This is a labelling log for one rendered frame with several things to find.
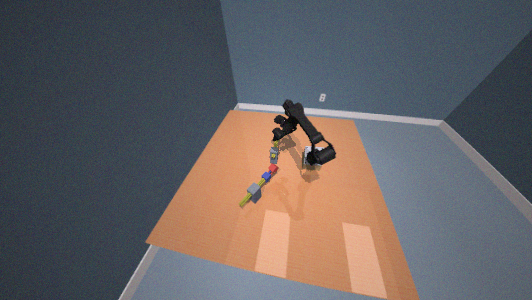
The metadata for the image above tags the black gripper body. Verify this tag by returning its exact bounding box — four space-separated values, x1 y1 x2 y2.
272 118 297 140

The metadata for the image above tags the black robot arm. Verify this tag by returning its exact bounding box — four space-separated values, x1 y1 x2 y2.
274 99 336 166

